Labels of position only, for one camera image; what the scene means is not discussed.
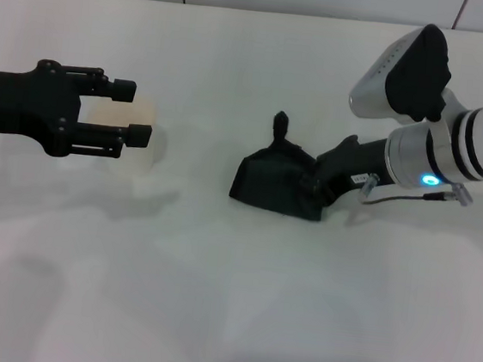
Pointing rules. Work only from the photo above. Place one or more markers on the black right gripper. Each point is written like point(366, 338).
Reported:
point(351, 162)

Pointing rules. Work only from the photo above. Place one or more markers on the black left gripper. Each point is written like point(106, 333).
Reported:
point(20, 106)

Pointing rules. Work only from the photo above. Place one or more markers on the white paper cup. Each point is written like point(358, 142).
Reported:
point(143, 112)

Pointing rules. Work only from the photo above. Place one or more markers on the dark blue rag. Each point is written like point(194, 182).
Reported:
point(267, 179)

